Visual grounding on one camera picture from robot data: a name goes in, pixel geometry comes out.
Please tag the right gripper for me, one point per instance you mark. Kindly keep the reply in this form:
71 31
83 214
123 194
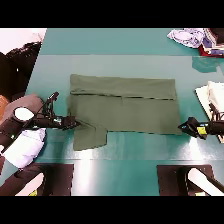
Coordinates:
191 127

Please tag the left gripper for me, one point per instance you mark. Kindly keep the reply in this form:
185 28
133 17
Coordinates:
68 122

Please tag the olive green T-shirt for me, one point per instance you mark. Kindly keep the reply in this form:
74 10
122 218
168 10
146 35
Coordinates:
133 110

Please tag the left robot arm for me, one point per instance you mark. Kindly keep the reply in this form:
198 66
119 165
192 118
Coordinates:
25 146

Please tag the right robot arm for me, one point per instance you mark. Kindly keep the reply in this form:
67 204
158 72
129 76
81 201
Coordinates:
200 178

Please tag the red garment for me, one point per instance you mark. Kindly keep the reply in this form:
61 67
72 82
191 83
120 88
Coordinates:
210 52

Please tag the pale lilac garment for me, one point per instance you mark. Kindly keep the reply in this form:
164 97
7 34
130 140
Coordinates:
186 36

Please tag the heap of clothes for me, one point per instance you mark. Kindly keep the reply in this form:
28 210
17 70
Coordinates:
216 36

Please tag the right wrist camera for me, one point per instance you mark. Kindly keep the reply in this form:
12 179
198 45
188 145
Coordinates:
215 113

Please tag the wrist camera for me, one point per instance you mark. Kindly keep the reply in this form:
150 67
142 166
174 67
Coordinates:
215 113
50 101

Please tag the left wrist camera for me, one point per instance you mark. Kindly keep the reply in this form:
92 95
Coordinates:
50 101

